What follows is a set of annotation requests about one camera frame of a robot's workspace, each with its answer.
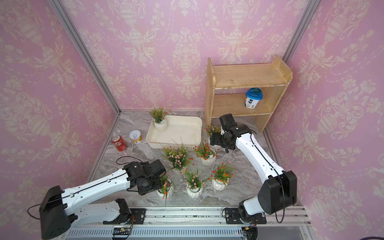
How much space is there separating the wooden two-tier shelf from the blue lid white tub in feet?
0.07

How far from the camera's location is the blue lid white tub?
882mm

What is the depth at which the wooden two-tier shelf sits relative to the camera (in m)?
0.76

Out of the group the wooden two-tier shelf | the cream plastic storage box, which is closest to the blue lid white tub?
the wooden two-tier shelf
